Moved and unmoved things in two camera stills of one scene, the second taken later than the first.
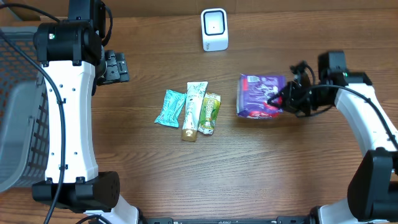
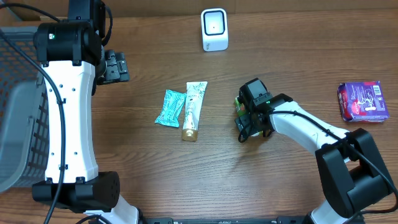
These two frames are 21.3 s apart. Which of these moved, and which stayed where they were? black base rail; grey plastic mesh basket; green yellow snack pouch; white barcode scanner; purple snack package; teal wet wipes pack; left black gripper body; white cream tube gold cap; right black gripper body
Moved: purple snack package; green yellow snack pouch; right black gripper body
Stayed: grey plastic mesh basket; teal wet wipes pack; left black gripper body; white barcode scanner; white cream tube gold cap; black base rail
